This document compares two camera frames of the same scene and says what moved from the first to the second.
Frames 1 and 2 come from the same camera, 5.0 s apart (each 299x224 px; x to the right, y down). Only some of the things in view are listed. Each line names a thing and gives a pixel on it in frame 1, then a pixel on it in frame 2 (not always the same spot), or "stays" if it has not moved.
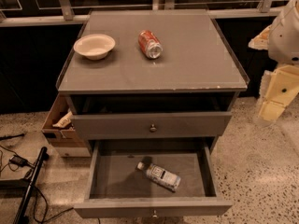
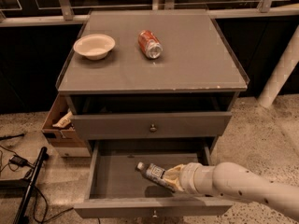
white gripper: [285, 41] → [191, 178]
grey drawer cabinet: [188, 92] stays
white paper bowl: [94, 46] stays
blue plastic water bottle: [168, 179] stays
